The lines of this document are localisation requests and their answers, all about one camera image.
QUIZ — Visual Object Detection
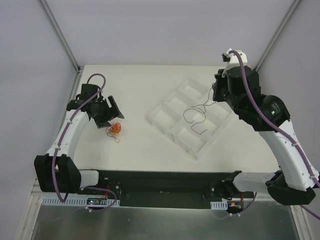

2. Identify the right white cable duct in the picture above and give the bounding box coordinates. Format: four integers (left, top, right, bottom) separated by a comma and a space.
210, 200, 228, 211

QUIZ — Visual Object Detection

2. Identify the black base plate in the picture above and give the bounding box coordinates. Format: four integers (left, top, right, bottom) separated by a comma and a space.
76, 168, 258, 209

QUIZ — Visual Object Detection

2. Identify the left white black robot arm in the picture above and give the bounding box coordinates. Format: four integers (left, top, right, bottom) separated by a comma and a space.
34, 83, 124, 195

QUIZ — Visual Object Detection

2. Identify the left aluminium frame post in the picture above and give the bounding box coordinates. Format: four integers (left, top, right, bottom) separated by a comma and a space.
37, 0, 81, 73

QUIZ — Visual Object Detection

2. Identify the right aluminium frame post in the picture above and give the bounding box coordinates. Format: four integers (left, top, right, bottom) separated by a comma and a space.
254, 0, 303, 72

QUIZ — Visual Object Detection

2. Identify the aluminium frame post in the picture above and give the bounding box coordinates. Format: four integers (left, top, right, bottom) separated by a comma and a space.
37, 0, 81, 73
254, 0, 303, 72

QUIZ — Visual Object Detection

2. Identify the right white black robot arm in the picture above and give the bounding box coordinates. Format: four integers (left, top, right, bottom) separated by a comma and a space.
212, 66, 319, 206

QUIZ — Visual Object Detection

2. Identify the clear plastic compartment tray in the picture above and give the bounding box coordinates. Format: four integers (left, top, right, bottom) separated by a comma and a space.
146, 78, 235, 160

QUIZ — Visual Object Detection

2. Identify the white cable duct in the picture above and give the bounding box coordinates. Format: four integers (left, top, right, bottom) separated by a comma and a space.
210, 200, 228, 211
42, 196, 120, 208

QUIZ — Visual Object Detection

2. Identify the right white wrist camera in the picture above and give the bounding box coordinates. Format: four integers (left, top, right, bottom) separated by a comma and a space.
221, 48, 248, 77

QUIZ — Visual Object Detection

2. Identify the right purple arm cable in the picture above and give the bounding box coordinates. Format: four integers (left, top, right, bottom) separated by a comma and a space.
211, 49, 320, 220

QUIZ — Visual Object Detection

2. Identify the thin black wire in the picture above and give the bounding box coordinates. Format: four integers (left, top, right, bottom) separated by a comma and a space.
182, 83, 217, 136

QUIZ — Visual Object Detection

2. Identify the left white cable duct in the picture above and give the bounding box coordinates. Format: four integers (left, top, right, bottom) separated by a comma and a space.
42, 196, 120, 208

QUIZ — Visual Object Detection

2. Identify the yellow wire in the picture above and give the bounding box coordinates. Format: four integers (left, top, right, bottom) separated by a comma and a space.
106, 126, 122, 145

